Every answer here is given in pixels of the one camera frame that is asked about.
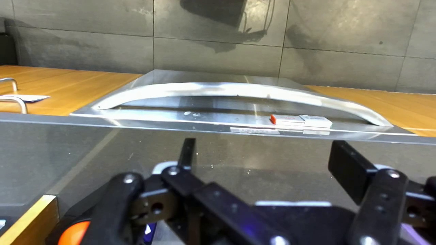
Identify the stainless steel dishwasher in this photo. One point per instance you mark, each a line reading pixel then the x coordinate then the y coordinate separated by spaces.
pixel 204 90

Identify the dishwasher label sticker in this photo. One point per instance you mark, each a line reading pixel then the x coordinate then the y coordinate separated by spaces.
pixel 308 121

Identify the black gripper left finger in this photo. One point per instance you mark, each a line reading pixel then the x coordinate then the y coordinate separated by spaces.
pixel 187 154

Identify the wooden lower cabinets by sink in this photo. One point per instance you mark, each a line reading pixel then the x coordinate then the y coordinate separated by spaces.
pixel 399 109

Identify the wooden condiment box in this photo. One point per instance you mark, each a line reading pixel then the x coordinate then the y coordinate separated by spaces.
pixel 27 226

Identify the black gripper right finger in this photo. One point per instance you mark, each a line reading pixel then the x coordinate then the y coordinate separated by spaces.
pixel 351 170

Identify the white cabinet label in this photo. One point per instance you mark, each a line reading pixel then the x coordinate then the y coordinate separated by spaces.
pixel 29 97

